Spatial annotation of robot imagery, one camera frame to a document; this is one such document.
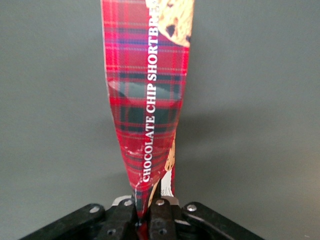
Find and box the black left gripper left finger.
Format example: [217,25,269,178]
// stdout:
[97,198,138,240]

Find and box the red tartan cookie box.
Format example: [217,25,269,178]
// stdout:
[100,0,195,227]

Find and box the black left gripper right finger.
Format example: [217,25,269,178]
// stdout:
[149,197,178,240]

